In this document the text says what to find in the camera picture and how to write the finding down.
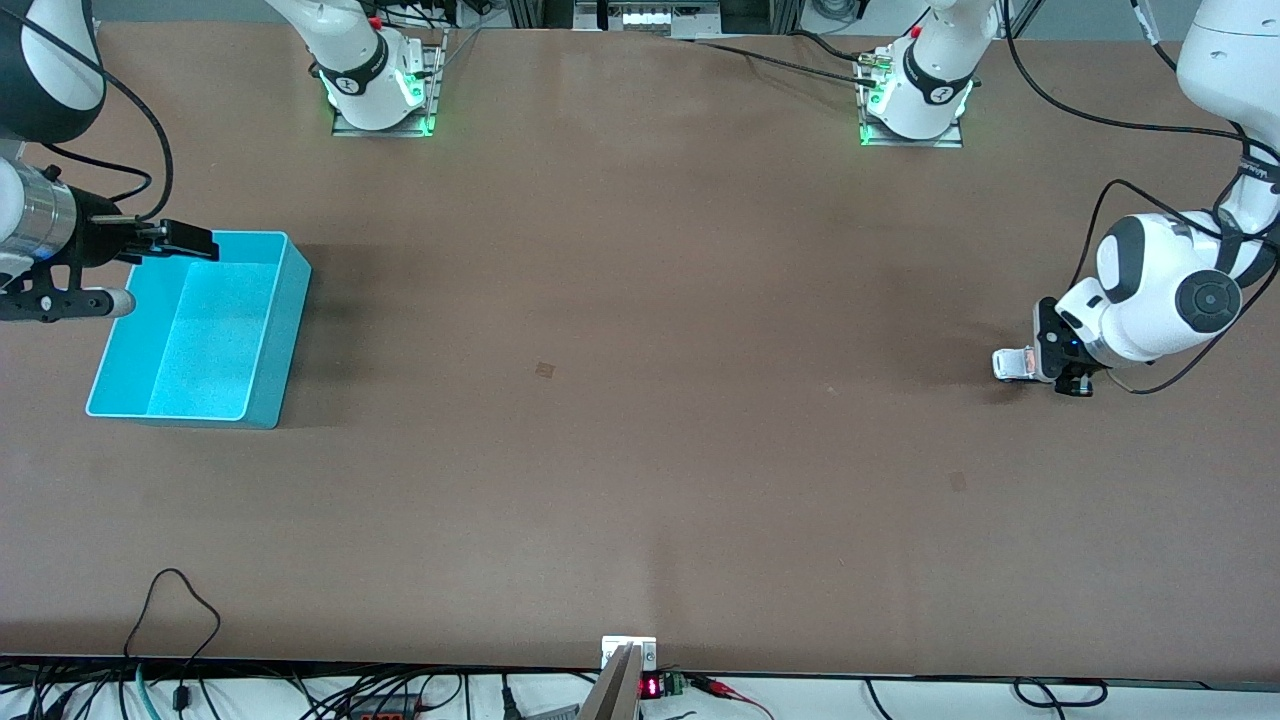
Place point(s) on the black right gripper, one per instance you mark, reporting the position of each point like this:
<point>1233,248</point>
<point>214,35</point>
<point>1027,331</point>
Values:
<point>98,238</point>

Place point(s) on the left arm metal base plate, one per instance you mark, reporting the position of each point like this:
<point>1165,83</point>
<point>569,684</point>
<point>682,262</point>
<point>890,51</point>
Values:
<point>945,140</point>

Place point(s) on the black power plug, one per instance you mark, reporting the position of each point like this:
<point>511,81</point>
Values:
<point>508,700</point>

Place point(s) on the aluminium frame posts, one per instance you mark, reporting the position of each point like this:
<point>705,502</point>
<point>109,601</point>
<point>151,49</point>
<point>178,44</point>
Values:
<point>540,12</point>

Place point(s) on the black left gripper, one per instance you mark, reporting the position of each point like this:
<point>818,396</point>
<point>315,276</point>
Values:
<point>1047,338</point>

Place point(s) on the white lit control box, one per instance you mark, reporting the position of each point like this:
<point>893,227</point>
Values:
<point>645,18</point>

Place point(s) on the red digit display module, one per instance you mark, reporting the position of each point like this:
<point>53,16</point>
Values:
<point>652,687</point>

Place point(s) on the red clip lead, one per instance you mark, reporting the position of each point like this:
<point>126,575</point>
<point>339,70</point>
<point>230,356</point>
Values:
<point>715,687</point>

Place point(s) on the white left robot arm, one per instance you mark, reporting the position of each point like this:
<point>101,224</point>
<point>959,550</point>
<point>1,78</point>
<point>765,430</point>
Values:
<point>1150,290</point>

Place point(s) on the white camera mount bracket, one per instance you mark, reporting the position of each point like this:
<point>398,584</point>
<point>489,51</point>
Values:
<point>615,645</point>

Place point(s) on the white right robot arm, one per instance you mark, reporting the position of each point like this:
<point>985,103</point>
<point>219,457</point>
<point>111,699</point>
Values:
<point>360,80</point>

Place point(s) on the grey metal camera post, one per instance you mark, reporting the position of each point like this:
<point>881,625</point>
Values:
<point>612,695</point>

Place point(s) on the black power strip red switches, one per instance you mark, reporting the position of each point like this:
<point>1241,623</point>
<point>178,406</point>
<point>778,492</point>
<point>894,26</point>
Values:
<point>380,712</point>

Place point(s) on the white toy jeep black roof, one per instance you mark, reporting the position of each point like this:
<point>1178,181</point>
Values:
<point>1012,365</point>

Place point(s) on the teal plastic bin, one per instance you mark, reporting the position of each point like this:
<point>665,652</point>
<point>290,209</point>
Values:
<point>200,340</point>

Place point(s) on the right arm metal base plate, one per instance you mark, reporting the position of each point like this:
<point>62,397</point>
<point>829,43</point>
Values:
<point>345,128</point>

